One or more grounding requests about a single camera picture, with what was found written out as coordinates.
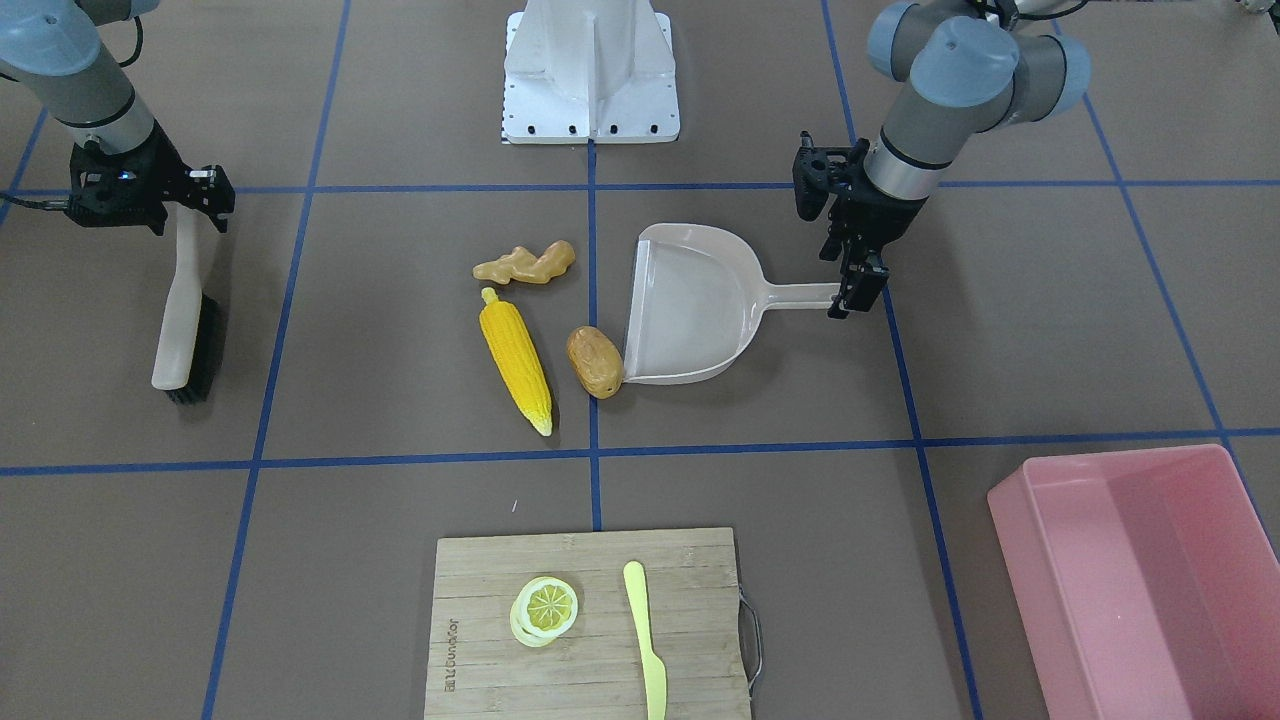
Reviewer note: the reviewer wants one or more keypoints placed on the yellow toy lemon slice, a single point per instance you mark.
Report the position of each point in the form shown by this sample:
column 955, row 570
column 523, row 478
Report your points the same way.
column 543, row 611

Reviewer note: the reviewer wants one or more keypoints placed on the beige plastic dustpan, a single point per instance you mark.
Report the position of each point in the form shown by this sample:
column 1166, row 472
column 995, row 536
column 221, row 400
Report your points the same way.
column 698, row 299

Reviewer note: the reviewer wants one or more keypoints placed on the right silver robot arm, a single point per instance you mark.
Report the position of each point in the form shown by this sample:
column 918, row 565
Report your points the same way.
column 54, row 48

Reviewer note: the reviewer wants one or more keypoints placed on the brown toy potato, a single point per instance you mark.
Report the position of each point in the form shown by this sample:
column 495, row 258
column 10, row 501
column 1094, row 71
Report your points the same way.
column 595, row 361

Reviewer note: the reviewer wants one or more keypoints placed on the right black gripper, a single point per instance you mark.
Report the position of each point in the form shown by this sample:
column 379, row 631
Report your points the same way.
column 163, row 173

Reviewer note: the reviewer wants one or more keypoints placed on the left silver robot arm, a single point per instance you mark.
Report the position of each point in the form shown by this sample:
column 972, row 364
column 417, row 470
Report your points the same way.
column 964, row 70

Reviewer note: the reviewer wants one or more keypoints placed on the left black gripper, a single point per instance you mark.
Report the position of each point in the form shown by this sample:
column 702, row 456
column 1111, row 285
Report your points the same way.
column 872, row 218

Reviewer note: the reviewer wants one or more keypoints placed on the yellow toy corn cob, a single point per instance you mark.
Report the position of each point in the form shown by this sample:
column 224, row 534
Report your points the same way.
column 517, row 360

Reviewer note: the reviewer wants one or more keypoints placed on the pink plastic bin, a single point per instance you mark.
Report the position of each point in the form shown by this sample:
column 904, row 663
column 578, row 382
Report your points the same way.
column 1145, row 583

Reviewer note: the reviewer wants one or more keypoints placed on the beige brush black bristles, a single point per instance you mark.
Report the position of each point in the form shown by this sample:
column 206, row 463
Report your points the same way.
column 190, row 342

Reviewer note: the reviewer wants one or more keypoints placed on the yellow plastic knife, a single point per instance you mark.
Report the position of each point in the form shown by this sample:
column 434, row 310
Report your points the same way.
column 654, row 670

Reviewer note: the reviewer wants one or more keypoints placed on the tan toy ginger root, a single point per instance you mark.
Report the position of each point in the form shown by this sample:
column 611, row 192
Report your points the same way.
column 522, row 266

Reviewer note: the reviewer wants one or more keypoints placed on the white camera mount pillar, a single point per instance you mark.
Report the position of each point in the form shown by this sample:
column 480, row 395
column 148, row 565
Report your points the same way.
column 589, row 71

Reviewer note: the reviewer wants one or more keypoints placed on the wooden cutting board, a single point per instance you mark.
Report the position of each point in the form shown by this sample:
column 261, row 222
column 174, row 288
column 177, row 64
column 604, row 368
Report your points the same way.
column 478, row 670

